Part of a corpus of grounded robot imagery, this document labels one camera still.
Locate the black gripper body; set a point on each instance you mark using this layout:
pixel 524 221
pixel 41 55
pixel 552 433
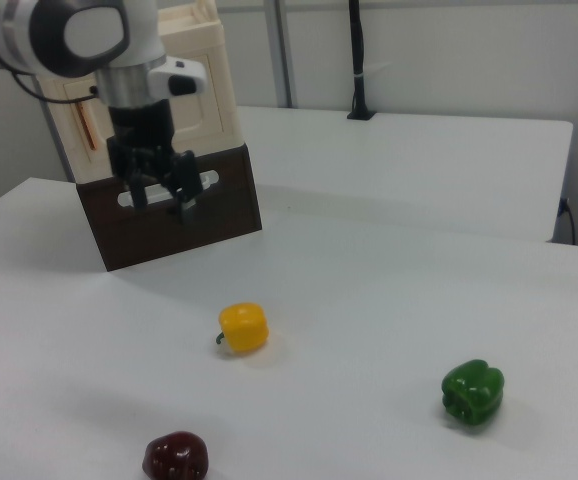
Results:
pixel 141 130

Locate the dark red toy apple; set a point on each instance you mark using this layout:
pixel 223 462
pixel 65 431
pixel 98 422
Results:
pixel 176 456

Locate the black camera pole stand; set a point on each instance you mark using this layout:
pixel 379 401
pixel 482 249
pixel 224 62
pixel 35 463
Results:
pixel 358 60

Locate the cream plastic toy cabinet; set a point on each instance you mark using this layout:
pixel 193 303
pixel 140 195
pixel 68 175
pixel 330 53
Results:
pixel 194 35

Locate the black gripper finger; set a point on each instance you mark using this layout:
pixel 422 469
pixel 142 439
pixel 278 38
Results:
pixel 138 192
pixel 189 175

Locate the grey partition post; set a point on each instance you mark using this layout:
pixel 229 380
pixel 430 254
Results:
pixel 279 50

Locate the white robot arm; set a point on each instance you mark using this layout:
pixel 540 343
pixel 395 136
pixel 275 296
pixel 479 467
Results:
pixel 44 35

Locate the yellow toy bell pepper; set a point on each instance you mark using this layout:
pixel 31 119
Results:
pixel 244 334

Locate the dark brown base drawer box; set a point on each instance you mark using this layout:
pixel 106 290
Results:
pixel 219 220

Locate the green toy bell pepper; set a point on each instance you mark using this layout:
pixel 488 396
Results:
pixel 473 392

